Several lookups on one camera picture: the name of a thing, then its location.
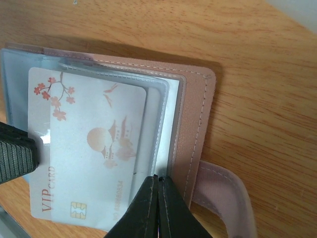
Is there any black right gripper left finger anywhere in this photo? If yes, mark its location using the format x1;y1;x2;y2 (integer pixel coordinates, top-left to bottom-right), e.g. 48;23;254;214
105;175;159;238

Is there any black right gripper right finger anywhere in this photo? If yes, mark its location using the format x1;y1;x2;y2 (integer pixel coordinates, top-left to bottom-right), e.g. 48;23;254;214
158;177;211;238

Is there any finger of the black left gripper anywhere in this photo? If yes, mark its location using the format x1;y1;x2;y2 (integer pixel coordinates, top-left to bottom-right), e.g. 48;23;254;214
0;138;39;184
0;122;35;144

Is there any aluminium front rail frame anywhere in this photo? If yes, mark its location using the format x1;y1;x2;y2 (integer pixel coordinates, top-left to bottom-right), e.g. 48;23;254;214
0;207;30;238

